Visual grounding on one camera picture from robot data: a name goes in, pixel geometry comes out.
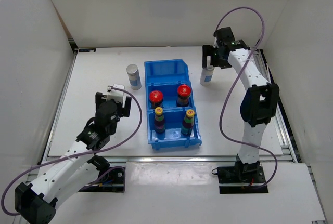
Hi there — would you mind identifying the left silver-capped white shaker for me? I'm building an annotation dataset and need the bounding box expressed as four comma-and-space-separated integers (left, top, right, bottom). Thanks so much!
126, 64, 142, 90

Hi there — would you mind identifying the aluminium frame rail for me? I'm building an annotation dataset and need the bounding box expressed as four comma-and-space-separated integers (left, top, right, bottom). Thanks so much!
46, 155, 297, 163

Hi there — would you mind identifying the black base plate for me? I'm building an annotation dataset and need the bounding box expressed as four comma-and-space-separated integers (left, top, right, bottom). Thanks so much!
211, 165, 268, 194
80, 166, 126, 193

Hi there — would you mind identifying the right silver-capped white shaker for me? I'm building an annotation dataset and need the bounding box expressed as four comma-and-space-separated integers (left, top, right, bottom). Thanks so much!
200, 66, 214, 86

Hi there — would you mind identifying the red-lidded sauce jar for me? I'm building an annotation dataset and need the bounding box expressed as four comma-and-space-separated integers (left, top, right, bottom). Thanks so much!
176, 84, 191, 107
149, 90, 164, 109

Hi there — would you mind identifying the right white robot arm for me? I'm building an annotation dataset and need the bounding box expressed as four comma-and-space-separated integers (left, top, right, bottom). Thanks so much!
202, 27, 279, 182

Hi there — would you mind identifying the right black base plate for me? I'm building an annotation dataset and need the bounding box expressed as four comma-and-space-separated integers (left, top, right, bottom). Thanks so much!
211, 165, 268, 194

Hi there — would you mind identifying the purple cable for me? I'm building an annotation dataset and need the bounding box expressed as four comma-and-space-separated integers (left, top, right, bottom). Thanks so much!
1, 85, 143, 216
215, 6, 278, 188

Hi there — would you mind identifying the green-labelled sauce bottle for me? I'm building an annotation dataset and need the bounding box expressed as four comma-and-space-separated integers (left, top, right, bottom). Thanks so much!
181, 109, 195, 136

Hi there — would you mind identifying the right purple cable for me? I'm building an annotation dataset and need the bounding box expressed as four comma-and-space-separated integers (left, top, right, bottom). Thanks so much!
215, 6, 278, 188

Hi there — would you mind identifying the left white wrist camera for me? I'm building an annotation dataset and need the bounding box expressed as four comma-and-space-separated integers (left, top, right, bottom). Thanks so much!
106, 84, 125, 103

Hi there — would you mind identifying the yellow-capped sauce bottle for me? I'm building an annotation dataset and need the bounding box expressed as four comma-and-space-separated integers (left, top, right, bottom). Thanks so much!
154, 107, 165, 133

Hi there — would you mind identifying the blue three-compartment plastic bin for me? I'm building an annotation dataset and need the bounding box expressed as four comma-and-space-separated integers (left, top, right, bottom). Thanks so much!
144, 59, 202, 150

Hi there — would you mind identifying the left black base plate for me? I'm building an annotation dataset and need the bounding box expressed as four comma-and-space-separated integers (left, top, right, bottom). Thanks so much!
80, 166, 126, 193

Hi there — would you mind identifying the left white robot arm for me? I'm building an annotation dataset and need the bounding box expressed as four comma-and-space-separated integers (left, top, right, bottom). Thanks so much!
15, 86, 134, 223

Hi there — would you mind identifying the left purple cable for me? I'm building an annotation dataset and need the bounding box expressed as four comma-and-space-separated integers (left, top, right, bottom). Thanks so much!
1, 85, 143, 216

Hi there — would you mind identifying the silver-capped white shaker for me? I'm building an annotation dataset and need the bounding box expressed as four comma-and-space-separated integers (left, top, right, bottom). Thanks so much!
200, 66, 214, 86
126, 64, 142, 90

